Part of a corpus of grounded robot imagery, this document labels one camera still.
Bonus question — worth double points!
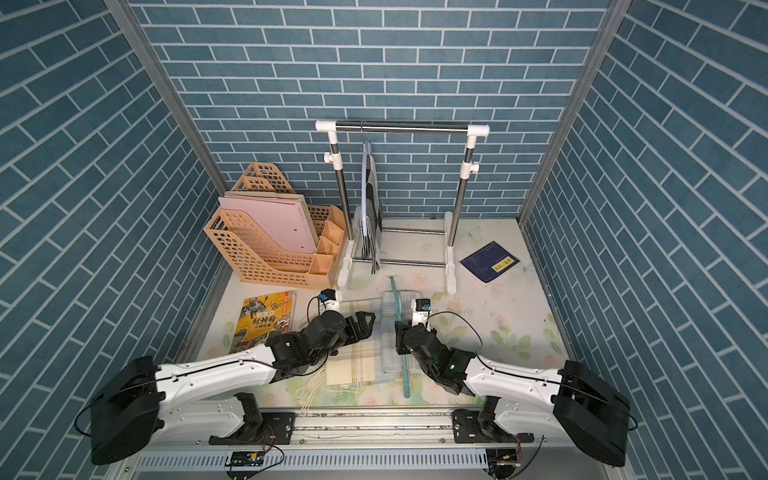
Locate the green clothes hanger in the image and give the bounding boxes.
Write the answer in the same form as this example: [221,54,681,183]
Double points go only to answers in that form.
[389,276,411,399]

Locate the pale plaid scarf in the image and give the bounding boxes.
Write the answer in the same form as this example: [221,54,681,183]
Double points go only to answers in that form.
[325,291,404,387]

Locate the black white checkered scarf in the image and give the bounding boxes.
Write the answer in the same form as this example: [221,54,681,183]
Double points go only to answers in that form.
[359,140,383,274]

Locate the light blue clothes hanger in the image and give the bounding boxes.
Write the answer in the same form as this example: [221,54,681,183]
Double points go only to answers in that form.
[361,137,374,239]

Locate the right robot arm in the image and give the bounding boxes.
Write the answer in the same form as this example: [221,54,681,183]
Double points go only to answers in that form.
[396,324,631,467]

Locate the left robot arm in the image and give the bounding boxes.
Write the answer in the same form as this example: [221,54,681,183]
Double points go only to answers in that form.
[90,310,376,465]

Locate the orange comic book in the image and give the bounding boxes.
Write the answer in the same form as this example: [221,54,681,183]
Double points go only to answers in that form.
[230,291,296,353]

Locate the white steel clothes rack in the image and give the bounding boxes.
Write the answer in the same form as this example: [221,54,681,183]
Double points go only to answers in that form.
[315,120,490,294]

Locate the dark blue book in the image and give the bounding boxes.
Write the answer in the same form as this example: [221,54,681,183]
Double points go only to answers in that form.
[460,241,520,284]

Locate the orange plastic file organizer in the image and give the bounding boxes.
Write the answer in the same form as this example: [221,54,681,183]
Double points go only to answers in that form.
[204,162,347,290]

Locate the pink file folder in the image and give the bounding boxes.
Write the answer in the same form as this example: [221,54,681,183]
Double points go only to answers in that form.
[219,196,318,253]

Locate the beige file folder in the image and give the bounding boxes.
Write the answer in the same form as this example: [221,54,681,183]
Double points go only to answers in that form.
[225,191,306,206]

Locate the small green circuit board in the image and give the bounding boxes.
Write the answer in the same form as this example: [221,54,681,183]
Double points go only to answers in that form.
[225,451,265,470]

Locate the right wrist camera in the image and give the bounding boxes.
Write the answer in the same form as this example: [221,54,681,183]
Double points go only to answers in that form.
[411,298,431,326]

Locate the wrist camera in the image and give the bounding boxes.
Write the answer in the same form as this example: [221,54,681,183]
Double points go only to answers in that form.
[411,298,431,326]
[318,288,340,312]

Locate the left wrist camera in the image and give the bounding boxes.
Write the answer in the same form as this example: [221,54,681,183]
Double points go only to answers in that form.
[318,288,340,312]

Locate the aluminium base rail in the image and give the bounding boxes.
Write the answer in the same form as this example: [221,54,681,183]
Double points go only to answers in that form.
[143,398,575,450]

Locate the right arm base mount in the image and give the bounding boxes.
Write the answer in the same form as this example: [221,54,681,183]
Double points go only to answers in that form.
[451,397,534,444]

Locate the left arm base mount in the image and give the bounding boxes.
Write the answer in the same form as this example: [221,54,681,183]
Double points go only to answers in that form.
[208,393,296,445]

